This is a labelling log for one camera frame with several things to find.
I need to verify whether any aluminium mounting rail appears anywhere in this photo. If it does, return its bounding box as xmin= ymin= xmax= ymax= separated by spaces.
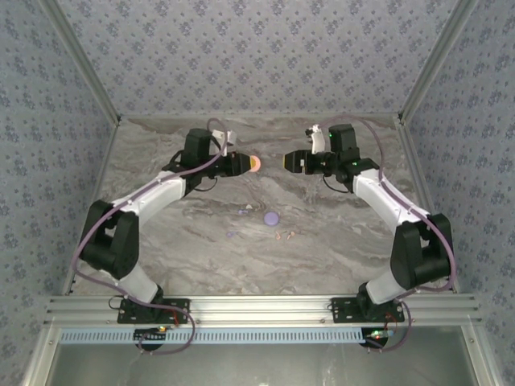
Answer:
xmin=43 ymin=293 xmax=483 ymax=326

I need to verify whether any right gripper thin black cable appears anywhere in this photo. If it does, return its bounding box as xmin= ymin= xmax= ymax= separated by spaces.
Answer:
xmin=323 ymin=172 xmax=352 ymax=195

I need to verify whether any gripper thin black cable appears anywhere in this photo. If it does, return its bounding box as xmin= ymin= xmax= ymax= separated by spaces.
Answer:
xmin=323 ymin=172 xmax=352 ymax=195
xmin=198 ymin=175 xmax=219 ymax=195

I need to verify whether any left gripper thin black cable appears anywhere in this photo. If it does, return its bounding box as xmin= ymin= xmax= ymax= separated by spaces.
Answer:
xmin=198 ymin=175 xmax=219 ymax=195

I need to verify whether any light blue slotted cable duct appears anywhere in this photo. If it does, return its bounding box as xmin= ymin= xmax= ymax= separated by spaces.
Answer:
xmin=58 ymin=326 xmax=369 ymax=345

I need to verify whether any aluminium frame post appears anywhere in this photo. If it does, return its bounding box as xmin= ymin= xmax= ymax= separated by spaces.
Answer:
xmin=38 ymin=0 xmax=122 ymax=124
xmin=397 ymin=0 xmax=482 ymax=124

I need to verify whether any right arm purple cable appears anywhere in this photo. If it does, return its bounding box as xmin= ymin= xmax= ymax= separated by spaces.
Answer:
xmin=317 ymin=114 xmax=456 ymax=353

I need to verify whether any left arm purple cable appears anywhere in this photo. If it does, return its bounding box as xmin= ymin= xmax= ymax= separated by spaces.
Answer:
xmin=71 ymin=118 xmax=226 ymax=357

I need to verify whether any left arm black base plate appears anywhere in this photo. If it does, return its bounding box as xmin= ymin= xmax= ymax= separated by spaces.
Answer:
xmin=117 ymin=298 xmax=191 ymax=324

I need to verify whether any aluminium table side rail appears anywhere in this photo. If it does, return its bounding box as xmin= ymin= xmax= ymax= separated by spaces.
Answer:
xmin=395 ymin=118 xmax=460 ymax=294

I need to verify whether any steel sheet panel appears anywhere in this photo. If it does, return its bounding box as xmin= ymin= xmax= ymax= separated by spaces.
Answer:
xmin=23 ymin=324 xmax=496 ymax=386

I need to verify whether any black controller board mount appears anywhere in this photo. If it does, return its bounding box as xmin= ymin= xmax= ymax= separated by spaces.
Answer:
xmin=361 ymin=327 xmax=390 ymax=351
xmin=134 ymin=327 xmax=168 ymax=351

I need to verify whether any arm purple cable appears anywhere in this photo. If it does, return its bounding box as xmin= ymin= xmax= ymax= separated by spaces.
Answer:
xmin=71 ymin=118 xmax=226 ymax=357
xmin=317 ymin=114 xmax=456 ymax=353

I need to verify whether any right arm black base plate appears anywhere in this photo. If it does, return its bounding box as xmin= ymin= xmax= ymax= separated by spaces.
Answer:
xmin=330 ymin=297 xmax=406 ymax=325

